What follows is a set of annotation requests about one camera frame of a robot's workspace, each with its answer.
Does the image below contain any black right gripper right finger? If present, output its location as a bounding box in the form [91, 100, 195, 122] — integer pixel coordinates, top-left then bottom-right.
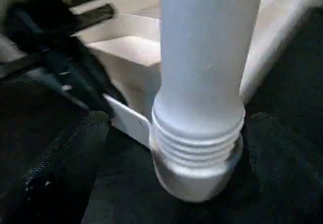
[244, 111, 323, 224]

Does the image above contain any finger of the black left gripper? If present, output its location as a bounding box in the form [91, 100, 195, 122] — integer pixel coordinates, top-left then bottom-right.
[72, 4, 114, 28]
[32, 39, 119, 121]

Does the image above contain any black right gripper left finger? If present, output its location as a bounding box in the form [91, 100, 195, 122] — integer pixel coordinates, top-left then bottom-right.
[15, 109, 112, 224]

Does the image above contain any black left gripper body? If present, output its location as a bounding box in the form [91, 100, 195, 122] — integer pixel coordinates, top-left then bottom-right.
[0, 0, 76, 66]

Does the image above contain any white plastic table top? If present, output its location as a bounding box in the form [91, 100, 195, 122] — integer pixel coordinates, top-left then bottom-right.
[0, 0, 318, 202]

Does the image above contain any white plastic table leg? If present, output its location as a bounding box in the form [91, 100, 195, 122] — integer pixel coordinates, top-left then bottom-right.
[151, 0, 265, 166]

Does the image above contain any black mat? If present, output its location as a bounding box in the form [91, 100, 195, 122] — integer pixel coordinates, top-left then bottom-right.
[0, 4, 323, 224]

